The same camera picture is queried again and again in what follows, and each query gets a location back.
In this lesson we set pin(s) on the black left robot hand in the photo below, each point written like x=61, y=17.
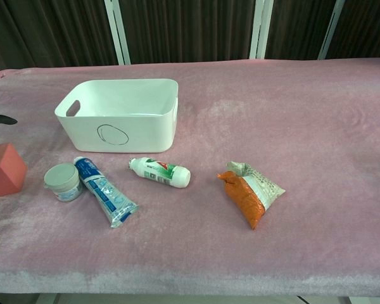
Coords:
x=1, y=120

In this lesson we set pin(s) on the pink rectangular block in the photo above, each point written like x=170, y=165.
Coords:
x=3, y=171

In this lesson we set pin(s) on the small white round jar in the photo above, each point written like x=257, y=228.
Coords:
x=62, y=183

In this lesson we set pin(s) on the white plastic storage bin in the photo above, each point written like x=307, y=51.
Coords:
x=120, y=133

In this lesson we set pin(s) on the blue toothpaste tube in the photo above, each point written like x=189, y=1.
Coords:
x=103, y=191

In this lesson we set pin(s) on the white toothpaste tube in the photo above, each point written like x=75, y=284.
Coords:
x=164, y=172

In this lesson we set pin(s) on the dark brown curtain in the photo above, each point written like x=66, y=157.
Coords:
x=190, y=28

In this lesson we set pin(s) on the orange and white snack packet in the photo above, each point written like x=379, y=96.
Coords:
x=250, y=199

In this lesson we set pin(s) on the pink fuzzy table cloth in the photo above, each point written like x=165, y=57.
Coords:
x=272, y=126

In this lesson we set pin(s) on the white metal frame post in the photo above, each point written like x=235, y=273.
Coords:
x=331, y=29
x=259, y=29
x=117, y=31

